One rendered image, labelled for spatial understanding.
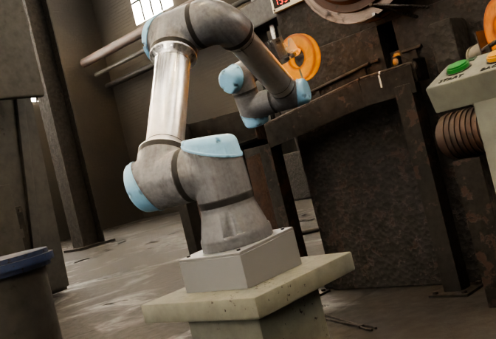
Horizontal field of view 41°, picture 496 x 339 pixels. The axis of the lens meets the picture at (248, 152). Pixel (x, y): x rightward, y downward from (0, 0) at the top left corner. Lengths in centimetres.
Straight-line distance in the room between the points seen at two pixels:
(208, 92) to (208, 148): 1032
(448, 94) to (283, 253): 46
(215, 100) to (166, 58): 995
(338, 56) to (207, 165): 111
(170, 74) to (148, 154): 23
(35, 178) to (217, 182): 332
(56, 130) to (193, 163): 743
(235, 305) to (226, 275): 11
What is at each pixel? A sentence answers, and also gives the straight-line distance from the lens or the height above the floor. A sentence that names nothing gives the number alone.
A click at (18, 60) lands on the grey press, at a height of 150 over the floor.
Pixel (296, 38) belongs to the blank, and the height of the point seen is 88.
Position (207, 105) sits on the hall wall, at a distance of 1170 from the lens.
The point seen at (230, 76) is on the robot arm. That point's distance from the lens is 191.
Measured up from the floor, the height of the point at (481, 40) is 69.
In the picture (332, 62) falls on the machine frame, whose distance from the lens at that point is 237.
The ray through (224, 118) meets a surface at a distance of 237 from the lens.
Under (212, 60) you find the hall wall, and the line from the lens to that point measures 1150.
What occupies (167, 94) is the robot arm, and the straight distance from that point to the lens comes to 153.
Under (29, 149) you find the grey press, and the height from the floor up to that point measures 97.
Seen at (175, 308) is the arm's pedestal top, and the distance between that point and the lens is 135.
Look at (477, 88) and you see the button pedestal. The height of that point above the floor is 56.
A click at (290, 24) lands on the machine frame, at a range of 256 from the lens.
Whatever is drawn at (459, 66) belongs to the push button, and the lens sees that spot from 122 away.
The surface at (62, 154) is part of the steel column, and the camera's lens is 872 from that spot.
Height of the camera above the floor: 52
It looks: 1 degrees up
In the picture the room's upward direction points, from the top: 14 degrees counter-clockwise
